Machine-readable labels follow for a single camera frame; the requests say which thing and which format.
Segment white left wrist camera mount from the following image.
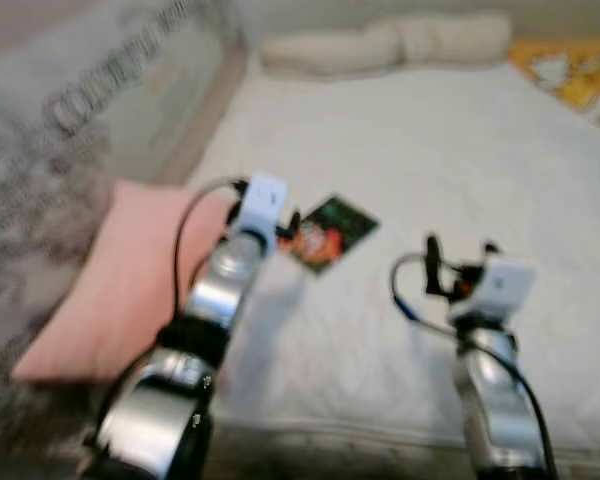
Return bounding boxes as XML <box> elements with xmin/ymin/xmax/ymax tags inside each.
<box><xmin>234</xmin><ymin>173</ymin><xmax>290</xmax><ymax>243</ymax></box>

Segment yellow cartoon egg blanket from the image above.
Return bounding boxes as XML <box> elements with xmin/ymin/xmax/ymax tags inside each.
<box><xmin>507</xmin><ymin>37</ymin><xmax>600</xmax><ymax>136</ymax></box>

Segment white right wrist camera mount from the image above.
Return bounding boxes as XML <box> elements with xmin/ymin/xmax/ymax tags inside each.
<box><xmin>448</xmin><ymin>258</ymin><xmax>538</xmax><ymax>327</ymax></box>

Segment dark book with red cover art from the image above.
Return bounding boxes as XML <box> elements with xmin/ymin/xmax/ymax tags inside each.
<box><xmin>278</xmin><ymin>195</ymin><xmax>381</xmax><ymax>275</ymax></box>

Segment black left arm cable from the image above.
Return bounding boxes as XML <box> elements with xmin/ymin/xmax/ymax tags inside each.
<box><xmin>170</xmin><ymin>177</ymin><xmax>251</xmax><ymax>323</ymax></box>

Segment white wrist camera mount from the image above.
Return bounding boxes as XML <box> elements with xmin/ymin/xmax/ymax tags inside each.
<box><xmin>448</xmin><ymin>258</ymin><xmax>538</xmax><ymax>327</ymax></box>
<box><xmin>234</xmin><ymin>173</ymin><xmax>290</xmax><ymax>243</ymax></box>

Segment beige bolster pillow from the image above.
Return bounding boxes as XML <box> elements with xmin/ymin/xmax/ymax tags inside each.
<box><xmin>260</xmin><ymin>12</ymin><xmax>514</xmax><ymax>79</ymax></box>

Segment white quilted mattress pad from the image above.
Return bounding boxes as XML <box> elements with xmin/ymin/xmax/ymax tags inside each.
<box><xmin>175</xmin><ymin>55</ymin><xmax>600</xmax><ymax>451</ymax></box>

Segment pink pillow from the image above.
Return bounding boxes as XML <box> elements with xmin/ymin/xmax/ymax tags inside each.
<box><xmin>10</xmin><ymin>180</ymin><xmax>243</xmax><ymax>387</ymax></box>

